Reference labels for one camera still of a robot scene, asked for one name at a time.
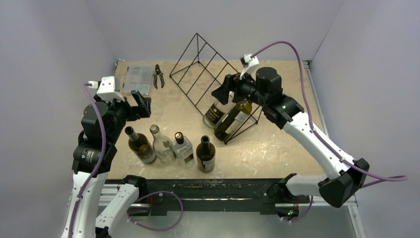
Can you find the clear empty glass bottle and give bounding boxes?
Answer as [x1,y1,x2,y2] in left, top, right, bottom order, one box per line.
[150,124,176,165]

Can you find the green wine bottle white label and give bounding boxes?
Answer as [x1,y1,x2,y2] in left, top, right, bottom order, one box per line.
[124,126,157,164]

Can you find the black grey pliers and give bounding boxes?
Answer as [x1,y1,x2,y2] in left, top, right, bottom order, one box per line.
[153,64,165,89]

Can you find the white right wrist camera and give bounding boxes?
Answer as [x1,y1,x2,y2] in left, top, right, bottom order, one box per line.
[240,54,260,80]

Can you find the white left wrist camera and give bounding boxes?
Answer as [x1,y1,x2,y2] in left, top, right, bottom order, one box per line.
[87,76,125,102]

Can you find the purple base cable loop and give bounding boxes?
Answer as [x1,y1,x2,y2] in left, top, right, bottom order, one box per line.
[127,191,184,232]

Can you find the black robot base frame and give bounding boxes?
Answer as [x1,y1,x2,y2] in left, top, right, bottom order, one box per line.
[101,176,310,217]

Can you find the clear champagne bottle black label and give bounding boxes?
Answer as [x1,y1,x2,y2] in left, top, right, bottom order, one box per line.
[203,92,235,128]

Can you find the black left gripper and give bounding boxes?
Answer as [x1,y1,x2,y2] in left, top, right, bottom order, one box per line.
[95,89,151,141]

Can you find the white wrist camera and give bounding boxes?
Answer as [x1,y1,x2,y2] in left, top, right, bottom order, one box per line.
[87,76,125,102]
[240,54,260,80]

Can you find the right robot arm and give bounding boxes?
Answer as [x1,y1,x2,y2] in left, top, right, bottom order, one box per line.
[211,67,369,208]

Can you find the black wire wine rack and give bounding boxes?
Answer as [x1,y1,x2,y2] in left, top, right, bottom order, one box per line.
[169,33,263,145]

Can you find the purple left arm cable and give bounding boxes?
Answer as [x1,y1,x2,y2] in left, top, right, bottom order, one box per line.
[68,82,107,238]

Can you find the square clear bottle black cap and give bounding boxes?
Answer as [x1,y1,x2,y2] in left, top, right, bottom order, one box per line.
[172,132,194,168]

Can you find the dark green wine bottle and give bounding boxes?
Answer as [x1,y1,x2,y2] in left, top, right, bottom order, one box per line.
[196,135,215,173]

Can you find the clear plastic screw organizer box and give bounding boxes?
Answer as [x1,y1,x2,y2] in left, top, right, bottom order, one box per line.
[123,64,154,97]

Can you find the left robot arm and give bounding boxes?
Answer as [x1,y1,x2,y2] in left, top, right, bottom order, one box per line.
[61,91,152,238]

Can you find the olive green wine bottle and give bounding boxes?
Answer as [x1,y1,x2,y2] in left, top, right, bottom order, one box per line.
[214,100,252,141]

